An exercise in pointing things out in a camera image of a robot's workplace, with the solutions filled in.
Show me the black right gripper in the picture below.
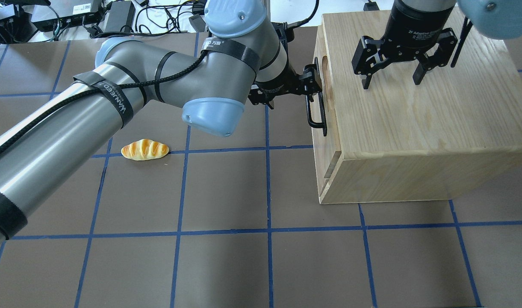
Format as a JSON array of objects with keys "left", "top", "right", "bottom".
[{"left": 351, "top": 0, "right": 458, "bottom": 89}]

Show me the wooden drawer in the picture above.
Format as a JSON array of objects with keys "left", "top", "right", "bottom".
[{"left": 311, "top": 25, "right": 341, "bottom": 204}]

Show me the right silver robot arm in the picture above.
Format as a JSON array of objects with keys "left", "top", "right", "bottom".
[{"left": 351, "top": 0, "right": 522, "bottom": 89}]

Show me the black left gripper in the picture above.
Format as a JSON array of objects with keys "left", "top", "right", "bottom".
[{"left": 248, "top": 23, "right": 323, "bottom": 109}]

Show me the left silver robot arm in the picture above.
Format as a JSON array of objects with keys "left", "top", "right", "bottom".
[{"left": 0, "top": 0, "right": 323, "bottom": 244}]

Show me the light wooden drawer cabinet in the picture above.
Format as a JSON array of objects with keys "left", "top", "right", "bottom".
[{"left": 312, "top": 10, "right": 522, "bottom": 204}]

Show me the black drawer handle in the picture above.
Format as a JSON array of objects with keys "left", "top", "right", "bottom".
[{"left": 305, "top": 57, "right": 327, "bottom": 138}]

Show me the toy bread roll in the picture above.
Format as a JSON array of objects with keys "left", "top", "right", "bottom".
[{"left": 121, "top": 139, "right": 170, "bottom": 161}]

